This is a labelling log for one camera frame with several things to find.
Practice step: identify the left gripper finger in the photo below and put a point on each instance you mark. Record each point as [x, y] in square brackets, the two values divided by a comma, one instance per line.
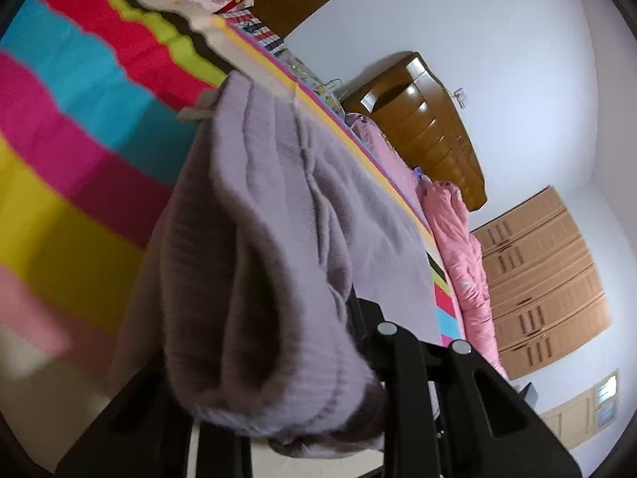
[446, 412]

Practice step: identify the lilac knit pants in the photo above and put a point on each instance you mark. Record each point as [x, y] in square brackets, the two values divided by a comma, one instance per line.
[271, 227]

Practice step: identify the wooden door with window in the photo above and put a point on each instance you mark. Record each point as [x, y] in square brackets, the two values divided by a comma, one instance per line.
[585, 415]

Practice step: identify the light wooden wardrobe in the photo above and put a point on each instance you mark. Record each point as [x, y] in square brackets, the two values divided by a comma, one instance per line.
[547, 298]

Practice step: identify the pink crumpled comforter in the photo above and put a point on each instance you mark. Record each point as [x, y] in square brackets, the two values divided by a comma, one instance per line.
[449, 219]

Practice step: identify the pink bed cover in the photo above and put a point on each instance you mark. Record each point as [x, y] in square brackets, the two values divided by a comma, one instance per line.
[381, 149]

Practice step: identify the glossy brown wooden headboard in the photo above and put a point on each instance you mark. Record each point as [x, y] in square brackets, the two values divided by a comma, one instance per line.
[415, 111]

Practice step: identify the floral cloth nightstand cover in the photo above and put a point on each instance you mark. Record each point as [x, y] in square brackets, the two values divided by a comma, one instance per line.
[325, 91]

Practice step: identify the dark wooden headboard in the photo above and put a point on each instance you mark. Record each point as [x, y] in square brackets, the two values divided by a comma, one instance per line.
[293, 0]

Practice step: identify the rainbow striped blanket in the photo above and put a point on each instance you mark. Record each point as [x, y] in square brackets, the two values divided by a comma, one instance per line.
[91, 146]

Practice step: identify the white wall socket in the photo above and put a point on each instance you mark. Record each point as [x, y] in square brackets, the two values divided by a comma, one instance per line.
[460, 97]

